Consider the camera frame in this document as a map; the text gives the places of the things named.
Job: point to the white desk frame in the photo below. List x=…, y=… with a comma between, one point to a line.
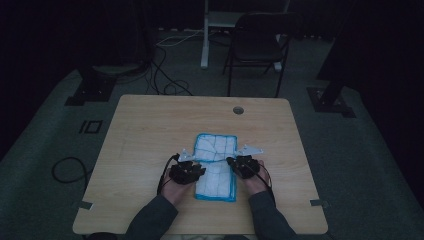
x=205, y=40

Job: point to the white cloth with blue edge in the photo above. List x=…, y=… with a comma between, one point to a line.
x=216, y=146

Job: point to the person's right hand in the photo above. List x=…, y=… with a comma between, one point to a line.
x=256, y=183

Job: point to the grey tape piece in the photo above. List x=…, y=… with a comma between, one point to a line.
x=86, y=205
x=318, y=203

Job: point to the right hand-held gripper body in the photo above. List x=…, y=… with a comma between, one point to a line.
x=248, y=165

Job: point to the black folding chair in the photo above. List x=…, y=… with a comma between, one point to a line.
x=256, y=46

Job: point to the grey round table grommet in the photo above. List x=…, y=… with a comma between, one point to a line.
x=238, y=110

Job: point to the black stand base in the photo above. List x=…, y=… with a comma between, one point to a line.
x=93, y=90
x=330, y=100

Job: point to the person's left hand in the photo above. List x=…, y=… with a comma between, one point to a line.
x=175, y=191

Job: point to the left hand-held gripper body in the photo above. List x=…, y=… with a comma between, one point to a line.
x=183, y=171

